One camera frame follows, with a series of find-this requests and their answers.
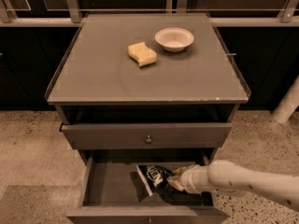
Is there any round metal drawer knob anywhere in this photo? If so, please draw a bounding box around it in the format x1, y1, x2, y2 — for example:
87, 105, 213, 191
145, 135, 153, 144

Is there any grey drawer cabinet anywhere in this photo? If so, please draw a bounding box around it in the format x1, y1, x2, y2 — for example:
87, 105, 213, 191
44, 12, 252, 224

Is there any metal railing frame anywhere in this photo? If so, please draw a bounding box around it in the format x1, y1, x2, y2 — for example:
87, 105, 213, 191
1, 0, 298, 23

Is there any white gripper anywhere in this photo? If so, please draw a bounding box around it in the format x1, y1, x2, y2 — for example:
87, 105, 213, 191
166, 165, 205, 194

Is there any blue chip bag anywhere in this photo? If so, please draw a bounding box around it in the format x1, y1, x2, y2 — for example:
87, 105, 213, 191
136, 164, 186, 198

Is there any white pipe leg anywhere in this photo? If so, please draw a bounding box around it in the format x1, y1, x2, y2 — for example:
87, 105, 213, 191
272, 76, 299, 124

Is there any white bowl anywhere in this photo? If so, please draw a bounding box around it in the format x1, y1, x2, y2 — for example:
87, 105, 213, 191
155, 28, 194, 52

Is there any grey open middle drawer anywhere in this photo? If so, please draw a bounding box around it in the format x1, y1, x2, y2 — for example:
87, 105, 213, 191
66, 149, 228, 224

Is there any grey top drawer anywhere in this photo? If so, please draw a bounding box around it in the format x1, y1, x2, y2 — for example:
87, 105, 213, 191
62, 122, 232, 150

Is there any yellow sponge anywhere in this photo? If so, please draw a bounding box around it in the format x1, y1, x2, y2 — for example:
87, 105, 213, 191
128, 42, 157, 67

